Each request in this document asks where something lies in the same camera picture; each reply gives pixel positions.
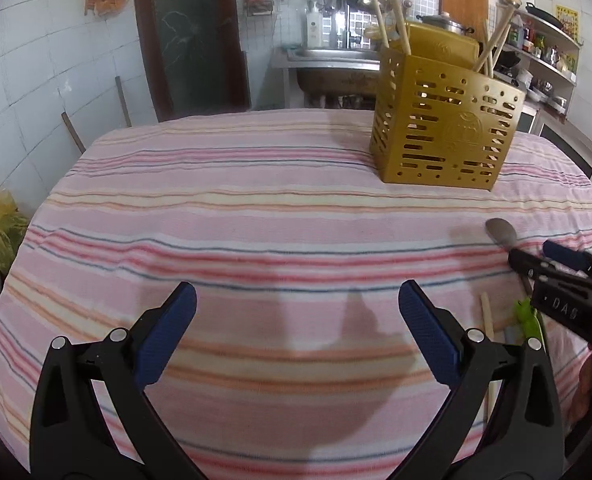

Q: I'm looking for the green frog handle fork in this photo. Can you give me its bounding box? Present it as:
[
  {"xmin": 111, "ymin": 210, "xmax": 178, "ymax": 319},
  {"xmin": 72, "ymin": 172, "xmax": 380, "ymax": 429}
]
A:
[{"xmin": 513, "ymin": 298, "xmax": 546, "ymax": 346}]

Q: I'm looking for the dark metal spoon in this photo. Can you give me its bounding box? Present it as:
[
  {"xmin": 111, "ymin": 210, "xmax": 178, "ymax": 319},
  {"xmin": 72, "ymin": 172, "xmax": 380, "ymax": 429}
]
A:
[{"xmin": 484, "ymin": 216, "xmax": 535, "ymax": 296}]

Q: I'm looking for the wooden chopstick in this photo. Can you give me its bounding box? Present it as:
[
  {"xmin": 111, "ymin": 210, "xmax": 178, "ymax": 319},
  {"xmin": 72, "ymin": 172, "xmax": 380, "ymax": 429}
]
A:
[
  {"xmin": 472, "ymin": 6, "xmax": 516, "ymax": 73},
  {"xmin": 478, "ymin": 290, "xmax": 498, "ymax": 426},
  {"xmin": 372, "ymin": 0, "xmax": 389, "ymax": 49},
  {"xmin": 482, "ymin": 21, "xmax": 494, "ymax": 77},
  {"xmin": 390, "ymin": 0, "xmax": 412, "ymax": 55}
]

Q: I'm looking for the yellow perforated utensil holder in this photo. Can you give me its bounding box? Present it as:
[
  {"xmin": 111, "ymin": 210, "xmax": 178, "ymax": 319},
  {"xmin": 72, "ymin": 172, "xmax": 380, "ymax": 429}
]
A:
[{"xmin": 370, "ymin": 47, "xmax": 525, "ymax": 191}]

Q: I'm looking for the white corner shelf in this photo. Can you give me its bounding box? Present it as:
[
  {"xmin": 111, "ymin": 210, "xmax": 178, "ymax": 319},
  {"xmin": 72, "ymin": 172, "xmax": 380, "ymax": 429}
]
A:
[{"xmin": 503, "ymin": 2, "xmax": 581, "ymax": 116}]

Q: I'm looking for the pink striped tablecloth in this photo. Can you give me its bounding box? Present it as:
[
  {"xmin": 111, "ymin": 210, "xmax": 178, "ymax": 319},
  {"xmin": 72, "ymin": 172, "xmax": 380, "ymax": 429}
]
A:
[{"xmin": 0, "ymin": 110, "xmax": 592, "ymax": 479}]

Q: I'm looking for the steel cooking pot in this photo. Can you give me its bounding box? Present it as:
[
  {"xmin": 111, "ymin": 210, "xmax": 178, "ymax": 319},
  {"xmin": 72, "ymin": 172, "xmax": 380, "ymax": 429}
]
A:
[{"xmin": 416, "ymin": 12, "xmax": 475, "ymax": 36}]

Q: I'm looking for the rectangular wooden cutting board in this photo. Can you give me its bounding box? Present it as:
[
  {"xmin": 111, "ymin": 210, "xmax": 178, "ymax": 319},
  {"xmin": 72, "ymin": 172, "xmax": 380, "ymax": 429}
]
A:
[{"xmin": 439, "ymin": 0, "xmax": 489, "ymax": 29}]

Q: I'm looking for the steel sink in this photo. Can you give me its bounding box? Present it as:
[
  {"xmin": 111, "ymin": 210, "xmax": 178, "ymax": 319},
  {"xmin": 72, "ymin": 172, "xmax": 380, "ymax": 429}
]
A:
[{"xmin": 270, "ymin": 47, "xmax": 380, "ymax": 108}]

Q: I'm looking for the white soap bottle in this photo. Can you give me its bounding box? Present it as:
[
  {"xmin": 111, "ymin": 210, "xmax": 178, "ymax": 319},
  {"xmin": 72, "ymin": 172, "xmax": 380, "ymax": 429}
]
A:
[{"xmin": 306, "ymin": 2, "xmax": 323, "ymax": 50}]

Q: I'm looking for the dark glass door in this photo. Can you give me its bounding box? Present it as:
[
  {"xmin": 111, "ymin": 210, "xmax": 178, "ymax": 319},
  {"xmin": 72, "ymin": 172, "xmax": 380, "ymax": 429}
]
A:
[{"xmin": 134, "ymin": 0, "xmax": 250, "ymax": 122}]

